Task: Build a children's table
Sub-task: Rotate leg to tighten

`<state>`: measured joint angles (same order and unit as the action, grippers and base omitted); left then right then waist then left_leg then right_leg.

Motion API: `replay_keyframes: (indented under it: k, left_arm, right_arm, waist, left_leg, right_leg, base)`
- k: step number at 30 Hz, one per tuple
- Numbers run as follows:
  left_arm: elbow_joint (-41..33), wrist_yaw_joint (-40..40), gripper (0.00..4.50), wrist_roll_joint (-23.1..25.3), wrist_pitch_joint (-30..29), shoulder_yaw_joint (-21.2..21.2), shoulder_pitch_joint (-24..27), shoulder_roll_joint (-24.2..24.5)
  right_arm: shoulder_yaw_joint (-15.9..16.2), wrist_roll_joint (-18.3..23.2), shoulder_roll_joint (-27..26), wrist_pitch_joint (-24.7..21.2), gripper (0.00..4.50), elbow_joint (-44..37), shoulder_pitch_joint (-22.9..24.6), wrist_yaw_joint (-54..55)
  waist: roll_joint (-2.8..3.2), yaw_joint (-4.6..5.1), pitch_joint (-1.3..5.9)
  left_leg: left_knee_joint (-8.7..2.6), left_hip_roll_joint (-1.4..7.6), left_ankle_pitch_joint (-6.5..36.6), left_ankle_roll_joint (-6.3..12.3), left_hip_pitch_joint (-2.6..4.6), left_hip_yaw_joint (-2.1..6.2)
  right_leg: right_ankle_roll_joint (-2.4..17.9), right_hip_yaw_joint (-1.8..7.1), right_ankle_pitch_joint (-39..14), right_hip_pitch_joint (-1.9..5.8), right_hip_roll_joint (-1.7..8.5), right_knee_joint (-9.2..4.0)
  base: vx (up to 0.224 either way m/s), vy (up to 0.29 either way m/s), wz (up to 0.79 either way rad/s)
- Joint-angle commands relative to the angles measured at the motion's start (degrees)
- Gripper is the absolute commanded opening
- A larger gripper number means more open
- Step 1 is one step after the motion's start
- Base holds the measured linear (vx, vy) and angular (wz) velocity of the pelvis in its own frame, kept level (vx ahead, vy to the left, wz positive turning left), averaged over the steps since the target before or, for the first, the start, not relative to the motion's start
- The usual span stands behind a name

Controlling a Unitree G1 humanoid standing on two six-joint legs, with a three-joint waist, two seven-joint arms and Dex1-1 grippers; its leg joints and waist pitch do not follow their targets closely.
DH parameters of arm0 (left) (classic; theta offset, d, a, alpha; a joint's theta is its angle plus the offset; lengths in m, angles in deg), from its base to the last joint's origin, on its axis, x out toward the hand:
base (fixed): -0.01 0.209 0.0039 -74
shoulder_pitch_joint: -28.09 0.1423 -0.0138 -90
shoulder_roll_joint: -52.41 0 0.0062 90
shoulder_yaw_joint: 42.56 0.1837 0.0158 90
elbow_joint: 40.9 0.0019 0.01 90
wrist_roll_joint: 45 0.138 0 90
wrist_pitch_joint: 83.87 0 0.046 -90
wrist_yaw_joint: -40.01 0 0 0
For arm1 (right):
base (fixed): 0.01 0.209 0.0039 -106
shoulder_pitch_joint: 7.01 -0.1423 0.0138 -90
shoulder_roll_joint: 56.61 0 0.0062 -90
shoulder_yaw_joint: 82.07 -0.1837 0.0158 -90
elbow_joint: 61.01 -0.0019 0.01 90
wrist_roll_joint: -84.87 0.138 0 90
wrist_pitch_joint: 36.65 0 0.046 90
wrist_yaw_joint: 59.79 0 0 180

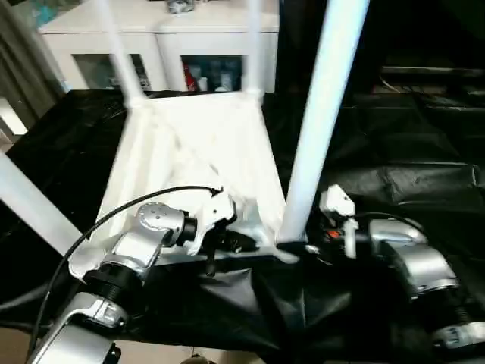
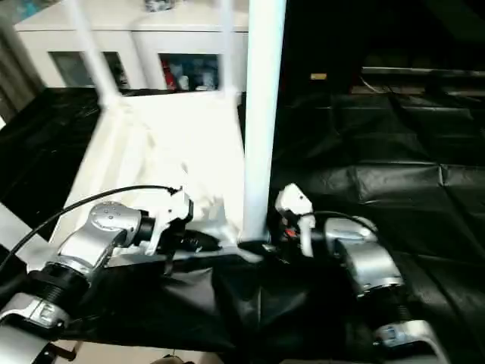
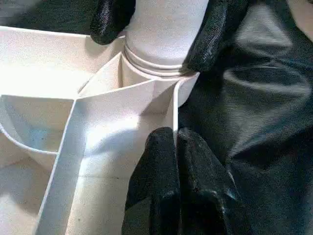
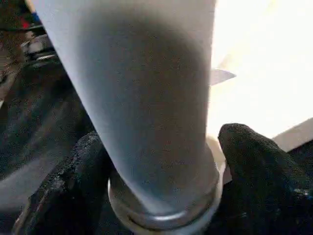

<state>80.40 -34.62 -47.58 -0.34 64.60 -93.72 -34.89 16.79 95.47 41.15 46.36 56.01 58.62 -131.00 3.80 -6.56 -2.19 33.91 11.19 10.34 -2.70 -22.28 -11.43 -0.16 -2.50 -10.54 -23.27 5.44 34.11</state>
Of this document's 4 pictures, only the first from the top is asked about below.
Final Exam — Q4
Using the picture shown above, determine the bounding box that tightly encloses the dark grey bundle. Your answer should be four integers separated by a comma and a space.
166, 0, 196, 14

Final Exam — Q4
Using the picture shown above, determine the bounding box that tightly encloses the grey door frame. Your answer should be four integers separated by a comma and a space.
0, 96, 30, 136

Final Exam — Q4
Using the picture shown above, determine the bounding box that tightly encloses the black cabinet gold label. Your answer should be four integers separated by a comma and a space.
278, 0, 383, 96

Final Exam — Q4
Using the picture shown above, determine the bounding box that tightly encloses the white plastic table top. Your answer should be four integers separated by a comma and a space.
67, 90, 300, 285

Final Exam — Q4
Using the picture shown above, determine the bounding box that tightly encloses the white glass-door cabinet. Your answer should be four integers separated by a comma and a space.
37, 0, 281, 94

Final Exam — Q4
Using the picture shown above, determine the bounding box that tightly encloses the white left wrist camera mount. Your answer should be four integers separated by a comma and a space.
185, 191, 238, 259

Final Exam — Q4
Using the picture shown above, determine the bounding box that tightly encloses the grey curtain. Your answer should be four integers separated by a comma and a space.
0, 0, 71, 126

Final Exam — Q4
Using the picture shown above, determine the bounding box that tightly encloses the black mat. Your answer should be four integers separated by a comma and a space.
0, 89, 485, 364

